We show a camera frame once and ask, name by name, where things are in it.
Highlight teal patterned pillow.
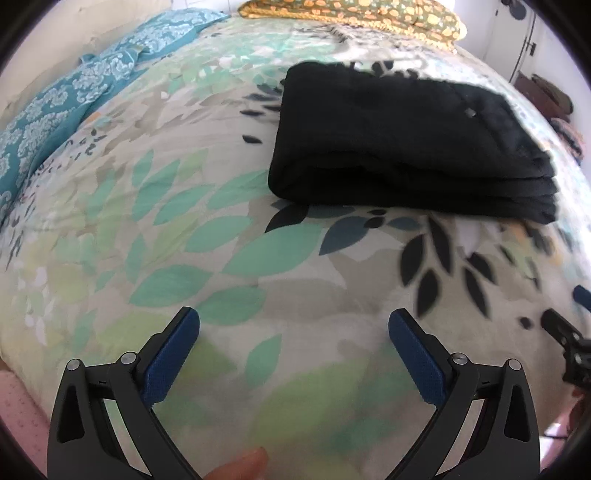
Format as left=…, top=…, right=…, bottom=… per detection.
left=1, top=8, right=228, bottom=217

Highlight pink dotted garment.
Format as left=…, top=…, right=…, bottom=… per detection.
left=0, top=370, right=49, bottom=475

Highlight orange green patterned pillow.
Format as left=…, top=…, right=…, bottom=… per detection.
left=238, top=0, right=468, bottom=47

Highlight cream headboard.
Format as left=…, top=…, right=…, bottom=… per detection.
left=1, top=1, right=171, bottom=125

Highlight floral leaf bedsheet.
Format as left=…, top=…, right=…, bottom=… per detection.
left=1, top=18, right=590, bottom=479

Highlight black pants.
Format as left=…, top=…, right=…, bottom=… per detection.
left=269, top=62, right=558, bottom=224

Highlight person's left hand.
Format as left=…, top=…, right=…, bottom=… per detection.
left=204, top=447, right=270, bottom=480

